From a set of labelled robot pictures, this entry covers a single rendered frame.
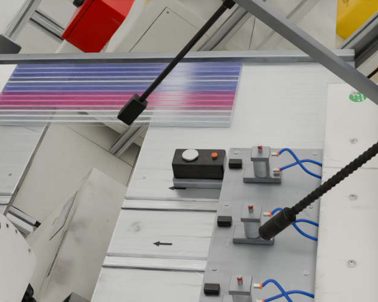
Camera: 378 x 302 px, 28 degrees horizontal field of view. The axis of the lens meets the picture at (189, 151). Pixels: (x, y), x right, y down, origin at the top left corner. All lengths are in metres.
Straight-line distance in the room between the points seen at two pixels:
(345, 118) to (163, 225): 0.30
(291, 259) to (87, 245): 0.66
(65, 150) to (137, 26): 0.49
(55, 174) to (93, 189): 0.83
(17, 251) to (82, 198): 0.64
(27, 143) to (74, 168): 1.20
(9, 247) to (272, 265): 0.31
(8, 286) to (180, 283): 0.23
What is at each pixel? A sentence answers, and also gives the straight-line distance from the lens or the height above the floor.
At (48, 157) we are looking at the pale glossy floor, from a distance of 2.44.
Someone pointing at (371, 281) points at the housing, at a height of 1.27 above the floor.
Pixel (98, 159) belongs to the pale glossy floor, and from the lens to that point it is 2.54.
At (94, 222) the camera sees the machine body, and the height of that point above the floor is 0.62.
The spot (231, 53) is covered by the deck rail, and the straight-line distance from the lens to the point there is 1.36.
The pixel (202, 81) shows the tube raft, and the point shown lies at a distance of 1.30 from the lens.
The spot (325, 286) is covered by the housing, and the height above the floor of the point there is 1.23.
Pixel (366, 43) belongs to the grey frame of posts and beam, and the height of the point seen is 1.22.
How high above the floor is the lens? 1.76
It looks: 38 degrees down
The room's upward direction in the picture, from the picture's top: 46 degrees clockwise
